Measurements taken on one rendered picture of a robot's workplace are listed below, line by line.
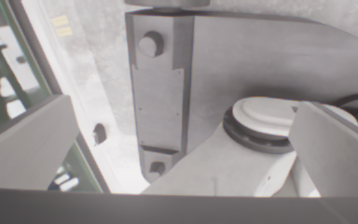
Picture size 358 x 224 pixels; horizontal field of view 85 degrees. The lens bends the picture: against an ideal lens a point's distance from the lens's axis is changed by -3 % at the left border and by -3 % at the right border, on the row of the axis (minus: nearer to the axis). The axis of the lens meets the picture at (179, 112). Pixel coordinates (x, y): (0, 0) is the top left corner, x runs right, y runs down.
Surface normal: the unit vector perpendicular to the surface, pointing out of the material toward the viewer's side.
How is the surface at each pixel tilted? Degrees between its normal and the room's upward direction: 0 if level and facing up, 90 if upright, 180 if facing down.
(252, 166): 90
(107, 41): 0
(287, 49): 0
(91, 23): 0
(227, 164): 90
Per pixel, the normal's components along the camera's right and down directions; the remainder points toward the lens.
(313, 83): -0.21, 0.50
